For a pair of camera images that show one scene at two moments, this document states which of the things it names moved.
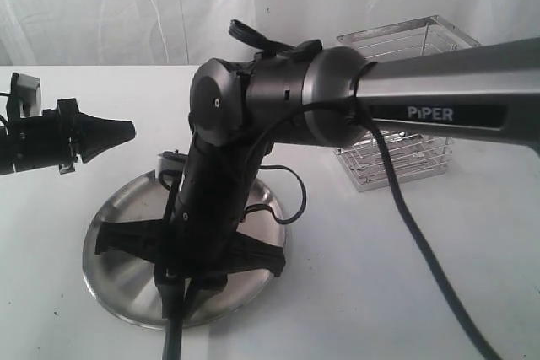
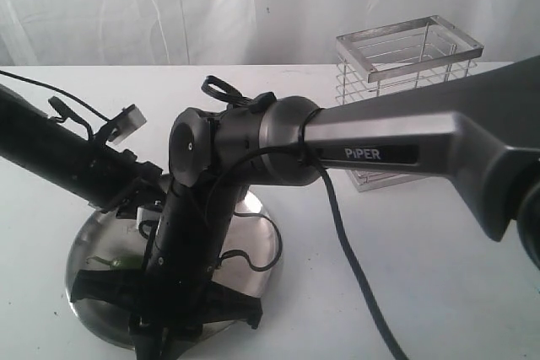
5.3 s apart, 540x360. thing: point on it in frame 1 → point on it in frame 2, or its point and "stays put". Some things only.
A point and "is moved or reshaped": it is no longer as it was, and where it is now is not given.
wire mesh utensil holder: x=414 y=157 stays put
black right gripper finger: x=209 y=282 → x=180 y=335
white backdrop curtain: x=176 y=10 stays put
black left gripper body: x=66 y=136 → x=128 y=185
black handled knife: x=173 y=292 is moved or reshaped
